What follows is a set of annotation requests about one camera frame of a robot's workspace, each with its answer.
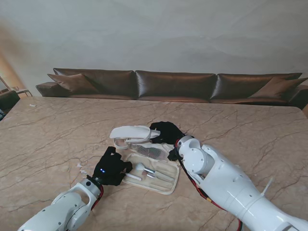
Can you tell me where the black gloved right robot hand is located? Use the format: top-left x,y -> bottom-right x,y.
149,121 -> 186,145

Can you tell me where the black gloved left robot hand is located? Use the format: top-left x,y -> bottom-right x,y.
92,146 -> 133,186

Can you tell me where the pink ferrule makeup brush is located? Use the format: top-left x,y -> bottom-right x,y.
124,173 -> 142,181

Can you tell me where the blue handled makeup brush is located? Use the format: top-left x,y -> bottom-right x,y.
134,162 -> 175,182

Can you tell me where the cream white cosmetics bag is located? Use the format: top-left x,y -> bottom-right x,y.
109,125 -> 181,195

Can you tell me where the small white handled makeup brush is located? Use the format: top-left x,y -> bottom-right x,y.
141,170 -> 174,187

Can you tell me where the brown leather sofa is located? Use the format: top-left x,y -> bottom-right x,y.
36,68 -> 308,109

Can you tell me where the brown sofa pillow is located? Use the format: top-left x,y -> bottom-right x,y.
47,73 -> 101,94
249,77 -> 308,99

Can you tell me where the white zip tie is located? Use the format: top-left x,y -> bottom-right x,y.
260,177 -> 274,198

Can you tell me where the light wooden side table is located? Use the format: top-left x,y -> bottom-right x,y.
14,85 -> 33,98

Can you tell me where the dark armchair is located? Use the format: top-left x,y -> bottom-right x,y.
0,90 -> 21,114

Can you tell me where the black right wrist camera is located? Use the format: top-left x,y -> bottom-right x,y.
167,148 -> 179,162

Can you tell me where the red black left arm cable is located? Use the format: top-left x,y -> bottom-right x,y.
91,184 -> 104,211

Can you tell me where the red black arm cable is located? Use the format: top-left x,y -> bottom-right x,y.
91,184 -> 104,211
179,161 -> 243,231

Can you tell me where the red black right arm cable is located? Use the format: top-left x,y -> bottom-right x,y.
179,161 -> 243,231

